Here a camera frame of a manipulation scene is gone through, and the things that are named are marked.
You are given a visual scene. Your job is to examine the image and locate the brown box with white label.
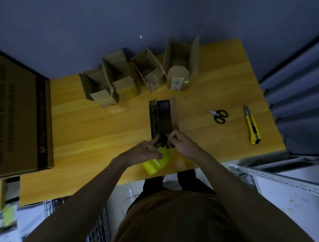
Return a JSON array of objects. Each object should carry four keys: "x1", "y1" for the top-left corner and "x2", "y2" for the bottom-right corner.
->
[{"x1": 162, "y1": 34, "x2": 200, "y2": 91}]

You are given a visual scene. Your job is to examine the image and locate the small carton red label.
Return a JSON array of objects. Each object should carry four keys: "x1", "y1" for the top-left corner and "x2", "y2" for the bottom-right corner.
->
[{"x1": 130, "y1": 48, "x2": 167, "y2": 93}]

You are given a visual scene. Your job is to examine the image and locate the person's left hand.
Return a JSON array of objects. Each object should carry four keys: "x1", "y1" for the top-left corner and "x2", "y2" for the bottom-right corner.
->
[{"x1": 111, "y1": 134, "x2": 165, "y2": 167}]

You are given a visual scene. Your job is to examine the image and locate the yellow tape roll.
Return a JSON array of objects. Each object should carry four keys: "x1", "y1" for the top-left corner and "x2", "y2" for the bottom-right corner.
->
[{"x1": 141, "y1": 146, "x2": 171, "y2": 176}]

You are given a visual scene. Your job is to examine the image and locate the black handled scissors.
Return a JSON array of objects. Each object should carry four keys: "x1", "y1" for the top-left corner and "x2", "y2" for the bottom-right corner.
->
[{"x1": 202, "y1": 107, "x2": 229, "y2": 125}]

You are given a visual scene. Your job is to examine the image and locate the person's brown shirt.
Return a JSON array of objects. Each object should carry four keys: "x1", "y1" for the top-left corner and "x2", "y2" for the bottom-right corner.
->
[{"x1": 111, "y1": 190, "x2": 250, "y2": 242}]

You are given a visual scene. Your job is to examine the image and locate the yellow utility knife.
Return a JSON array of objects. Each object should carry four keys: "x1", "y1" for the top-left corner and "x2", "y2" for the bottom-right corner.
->
[{"x1": 244, "y1": 105, "x2": 261, "y2": 145}]

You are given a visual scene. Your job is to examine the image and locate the person's right hand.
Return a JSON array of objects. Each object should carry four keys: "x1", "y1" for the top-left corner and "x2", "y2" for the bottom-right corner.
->
[{"x1": 166, "y1": 129, "x2": 207, "y2": 161}]

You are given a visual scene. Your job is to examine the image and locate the person's left forearm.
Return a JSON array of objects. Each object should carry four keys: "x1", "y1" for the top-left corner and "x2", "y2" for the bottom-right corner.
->
[{"x1": 24, "y1": 156, "x2": 133, "y2": 242}]

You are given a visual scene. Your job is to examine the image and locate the white metal rack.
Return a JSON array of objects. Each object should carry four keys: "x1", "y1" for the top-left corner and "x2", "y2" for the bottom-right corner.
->
[{"x1": 228, "y1": 159, "x2": 319, "y2": 242}]

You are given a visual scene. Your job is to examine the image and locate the black cardboard box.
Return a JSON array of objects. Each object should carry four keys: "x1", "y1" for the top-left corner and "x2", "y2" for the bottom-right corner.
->
[{"x1": 149, "y1": 96, "x2": 180, "y2": 150}]

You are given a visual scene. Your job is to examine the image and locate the grey pleated curtain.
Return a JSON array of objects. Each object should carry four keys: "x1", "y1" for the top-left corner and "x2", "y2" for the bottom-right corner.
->
[{"x1": 259, "y1": 37, "x2": 319, "y2": 155}]

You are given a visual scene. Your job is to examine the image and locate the small carton yellow tape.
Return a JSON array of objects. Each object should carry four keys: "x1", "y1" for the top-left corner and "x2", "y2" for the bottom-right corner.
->
[{"x1": 101, "y1": 50, "x2": 140, "y2": 101}]

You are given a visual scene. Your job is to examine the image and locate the person's right forearm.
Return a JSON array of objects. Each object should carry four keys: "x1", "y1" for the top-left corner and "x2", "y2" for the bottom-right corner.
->
[{"x1": 197, "y1": 153, "x2": 314, "y2": 242}]

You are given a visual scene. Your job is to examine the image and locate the person's black trousers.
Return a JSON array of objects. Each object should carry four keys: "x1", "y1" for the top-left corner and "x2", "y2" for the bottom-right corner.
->
[{"x1": 127, "y1": 169, "x2": 216, "y2": 215}]

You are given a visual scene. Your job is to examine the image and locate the large flat brown carton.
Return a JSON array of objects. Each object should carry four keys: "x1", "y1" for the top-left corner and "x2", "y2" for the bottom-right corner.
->
[{"x1": 0, "y1": 51, "x2": 54, "y2": 179}]

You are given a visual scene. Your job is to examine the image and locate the thin floor cable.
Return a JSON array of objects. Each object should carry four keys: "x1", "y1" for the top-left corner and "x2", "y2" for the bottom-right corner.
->
[{"x1": 121, "y1": 194, "x2": 138, "y2": 217}]

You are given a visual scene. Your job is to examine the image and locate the yellow-green packet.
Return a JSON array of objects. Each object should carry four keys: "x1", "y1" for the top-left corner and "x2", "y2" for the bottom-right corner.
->
[{"x1": 0, "y1": 205, "x2": 18, "y2": 231}]

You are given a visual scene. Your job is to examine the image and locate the metal wire cart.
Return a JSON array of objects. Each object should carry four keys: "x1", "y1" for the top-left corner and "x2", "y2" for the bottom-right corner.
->
[{"x1": 44, "y1": 197, "x2": 110, "y2": 242}]

